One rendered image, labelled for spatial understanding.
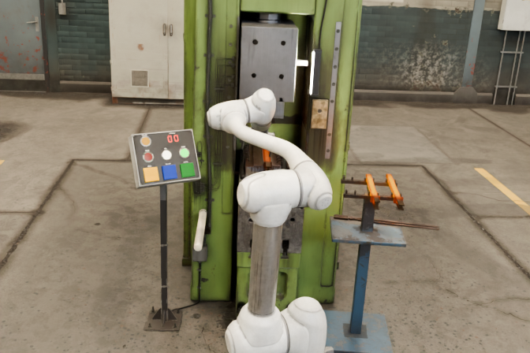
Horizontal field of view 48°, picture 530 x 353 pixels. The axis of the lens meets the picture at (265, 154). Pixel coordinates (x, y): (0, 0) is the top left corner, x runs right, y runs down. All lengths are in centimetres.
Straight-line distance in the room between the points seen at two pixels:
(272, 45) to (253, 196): 142
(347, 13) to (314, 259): 152
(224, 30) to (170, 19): 514
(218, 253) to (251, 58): 126
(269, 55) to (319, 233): 118
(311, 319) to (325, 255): 153
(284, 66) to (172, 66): 541
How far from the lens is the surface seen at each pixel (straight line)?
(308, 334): 233
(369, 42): 942
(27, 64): 963
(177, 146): 324
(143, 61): 858
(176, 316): 379
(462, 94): 1004
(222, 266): 380
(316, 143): 350
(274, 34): 320
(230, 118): 237
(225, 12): 332
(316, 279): 387
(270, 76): 323
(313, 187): 199
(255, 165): 337
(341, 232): 333
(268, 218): 198
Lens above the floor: 213
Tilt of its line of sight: 19 degrees down
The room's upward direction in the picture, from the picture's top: 3 degrees clockwise
